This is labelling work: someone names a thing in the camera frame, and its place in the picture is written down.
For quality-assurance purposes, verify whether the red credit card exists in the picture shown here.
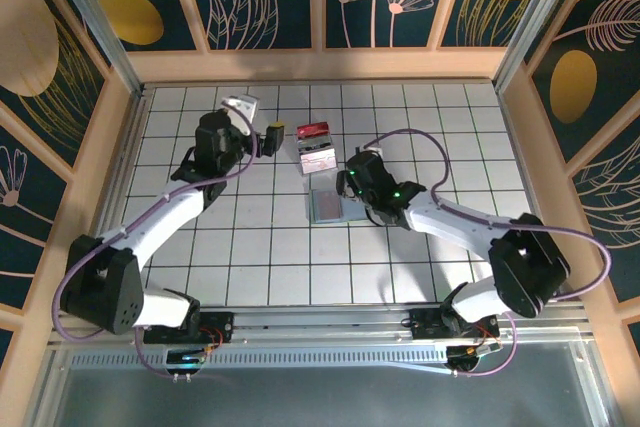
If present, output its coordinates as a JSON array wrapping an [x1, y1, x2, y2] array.
[[295, 121, 334, 141]]

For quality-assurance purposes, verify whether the black credit card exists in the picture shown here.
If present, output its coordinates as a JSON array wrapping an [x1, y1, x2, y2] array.
[[297, 136, 335, 152]]

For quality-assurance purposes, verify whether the white card with pink emblem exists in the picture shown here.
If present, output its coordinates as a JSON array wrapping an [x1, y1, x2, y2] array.
[[300, 155, 338, 176]]

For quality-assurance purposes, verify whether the clear acrylic card stand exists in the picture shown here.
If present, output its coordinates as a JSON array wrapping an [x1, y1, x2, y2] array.
[[294, 120, 339, 178]]

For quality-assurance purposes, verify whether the small electronics board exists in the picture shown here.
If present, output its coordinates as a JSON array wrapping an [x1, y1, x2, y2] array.
[[446, 336, 506, 377], [164, 344, 224, 381]]

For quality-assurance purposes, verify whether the grey metal plate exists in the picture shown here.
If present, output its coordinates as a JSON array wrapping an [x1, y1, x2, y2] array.
[[47, 365, 614, 427]]

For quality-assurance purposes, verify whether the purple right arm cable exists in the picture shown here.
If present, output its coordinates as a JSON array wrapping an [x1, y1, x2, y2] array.
[[362, 127, 614, 379]]

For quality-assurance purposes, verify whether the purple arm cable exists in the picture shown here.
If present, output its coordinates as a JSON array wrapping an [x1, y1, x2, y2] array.
[[362, 127, 614, 379], [52, 131, 264, 382]]

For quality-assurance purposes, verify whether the aluminium side rail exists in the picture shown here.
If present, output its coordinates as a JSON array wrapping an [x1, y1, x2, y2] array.
[[79, 89, 151, 309]]

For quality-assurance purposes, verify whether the aluminium corner post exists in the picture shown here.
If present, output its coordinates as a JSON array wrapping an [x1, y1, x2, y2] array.
[[42, 0, 146, 98], [492, 0, 586, 93]]

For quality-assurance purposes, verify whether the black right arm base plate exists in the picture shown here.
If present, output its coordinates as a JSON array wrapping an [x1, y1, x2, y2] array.
[[408, 307, 501, 343]]

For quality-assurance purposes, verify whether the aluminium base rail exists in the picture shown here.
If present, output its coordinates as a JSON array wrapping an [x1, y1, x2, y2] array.
[[49, 302, 594, 348]]

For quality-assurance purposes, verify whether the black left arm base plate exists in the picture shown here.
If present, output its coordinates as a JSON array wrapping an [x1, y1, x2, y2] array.
[[143, 310, 235, 344]]

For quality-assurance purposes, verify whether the slotted grey cable duct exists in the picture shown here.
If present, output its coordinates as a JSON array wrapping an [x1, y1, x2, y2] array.
[[69, 346, 451, 372]]

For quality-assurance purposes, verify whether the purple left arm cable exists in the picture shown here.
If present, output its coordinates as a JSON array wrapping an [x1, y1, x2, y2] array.
[[52, 131, 264, 382]]

